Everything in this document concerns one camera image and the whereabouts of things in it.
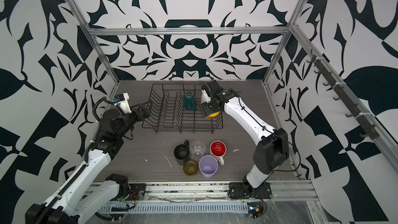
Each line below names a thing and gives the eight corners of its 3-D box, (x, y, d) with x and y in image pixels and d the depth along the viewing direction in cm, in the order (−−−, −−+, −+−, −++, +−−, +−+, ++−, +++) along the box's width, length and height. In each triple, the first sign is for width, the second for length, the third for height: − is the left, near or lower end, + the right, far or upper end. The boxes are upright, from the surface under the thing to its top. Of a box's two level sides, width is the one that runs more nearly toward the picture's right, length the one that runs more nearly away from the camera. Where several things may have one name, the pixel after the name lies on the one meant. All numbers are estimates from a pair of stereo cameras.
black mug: (175, 165, 84) (172, 160, 76) (177, 145, 91) (175, 138, 83) (189, 165, 84) (188, 160, 76) (189, 145, 91) (189, 138, 83)
